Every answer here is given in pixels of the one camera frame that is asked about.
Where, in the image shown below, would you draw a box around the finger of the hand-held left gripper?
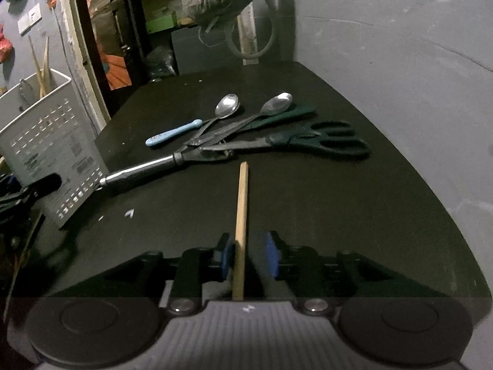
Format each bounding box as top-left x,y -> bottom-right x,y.
21,173 -> 63,203

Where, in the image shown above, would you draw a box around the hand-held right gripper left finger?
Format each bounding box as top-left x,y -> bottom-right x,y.
57,233 -> 235,317

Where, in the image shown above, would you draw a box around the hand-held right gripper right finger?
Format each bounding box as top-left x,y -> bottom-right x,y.
262,230 -> 450,317

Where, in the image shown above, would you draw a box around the white perforated plastic basket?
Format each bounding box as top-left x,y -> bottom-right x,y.
0,67 -> 110,230

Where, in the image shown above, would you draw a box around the dark green kitchen scissors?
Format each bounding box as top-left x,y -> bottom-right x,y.
184,121 -> 371,159

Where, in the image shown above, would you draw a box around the green-handled knife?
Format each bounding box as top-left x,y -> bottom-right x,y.
193,103 -> 318,146

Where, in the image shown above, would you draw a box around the steel spoon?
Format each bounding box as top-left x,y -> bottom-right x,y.
192,92 -> 294,147
184,93 -> 242,147

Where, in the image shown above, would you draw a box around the red plastic bag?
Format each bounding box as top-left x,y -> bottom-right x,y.
0,23 -> 15,63

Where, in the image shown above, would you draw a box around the black plastic bag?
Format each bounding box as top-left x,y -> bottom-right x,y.
145,45 -> 178,80

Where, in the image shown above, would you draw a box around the dark wooden door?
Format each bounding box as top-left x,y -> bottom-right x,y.
83,0 -> 145,91

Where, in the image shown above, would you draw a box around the green box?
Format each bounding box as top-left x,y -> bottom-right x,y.
145,13 -> 178,33

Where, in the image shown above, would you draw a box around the grey cabinet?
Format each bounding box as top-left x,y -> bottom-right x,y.
171,26 -> 247,76

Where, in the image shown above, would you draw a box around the white door frame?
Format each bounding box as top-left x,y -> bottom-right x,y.
58,0 -> 258,121

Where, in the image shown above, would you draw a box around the white wall switch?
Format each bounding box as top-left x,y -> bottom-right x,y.
17,3 -> 43,35

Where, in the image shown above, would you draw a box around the grey hose loop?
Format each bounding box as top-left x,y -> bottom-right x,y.
226,0 -> 277,61

